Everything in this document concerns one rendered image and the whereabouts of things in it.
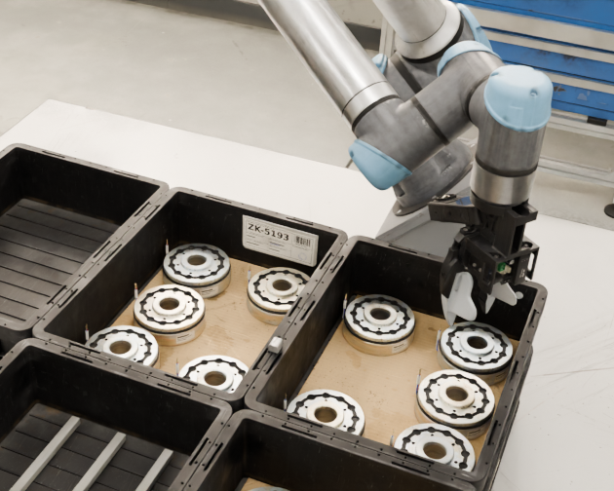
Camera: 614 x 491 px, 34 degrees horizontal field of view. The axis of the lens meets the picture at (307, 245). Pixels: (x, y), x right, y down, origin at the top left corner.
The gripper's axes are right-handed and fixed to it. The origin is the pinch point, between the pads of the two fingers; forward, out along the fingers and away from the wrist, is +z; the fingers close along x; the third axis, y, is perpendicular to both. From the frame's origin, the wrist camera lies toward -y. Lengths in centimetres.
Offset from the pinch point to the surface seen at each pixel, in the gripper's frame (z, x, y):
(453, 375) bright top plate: 7.9, -3.5, 3.6
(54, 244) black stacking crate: 11, -40, -54
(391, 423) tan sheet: 10.9, -14.2, 4.7
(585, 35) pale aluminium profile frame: 34, 143, -116
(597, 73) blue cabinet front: 47, 150, -114
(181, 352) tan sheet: 10.9, -32.6, -20.8
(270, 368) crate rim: 2.3, -28.0, -4.0
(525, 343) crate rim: 0.9, 3.3, 8.7
